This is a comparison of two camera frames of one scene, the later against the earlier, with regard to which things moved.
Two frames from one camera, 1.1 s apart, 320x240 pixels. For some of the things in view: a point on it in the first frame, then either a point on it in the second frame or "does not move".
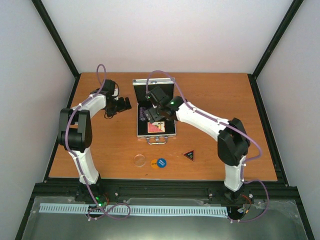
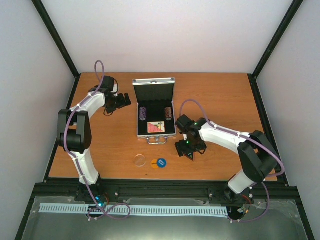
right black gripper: [155, 116] to [182, 148]
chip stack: [142, 115] does not move
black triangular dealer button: [190, 154] does not move
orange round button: [154, 163] does not move
